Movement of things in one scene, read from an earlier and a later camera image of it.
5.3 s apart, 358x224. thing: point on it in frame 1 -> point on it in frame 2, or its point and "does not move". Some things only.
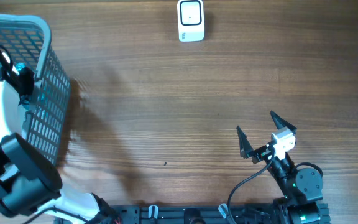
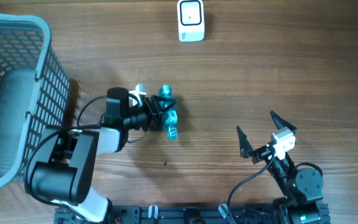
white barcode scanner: [191, 20] does not move
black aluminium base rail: [193, 214] does not move
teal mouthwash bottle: [24, 100] -> [169, 117]
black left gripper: [27, 73] -> [155, 114]
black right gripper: [247, 149] does not move
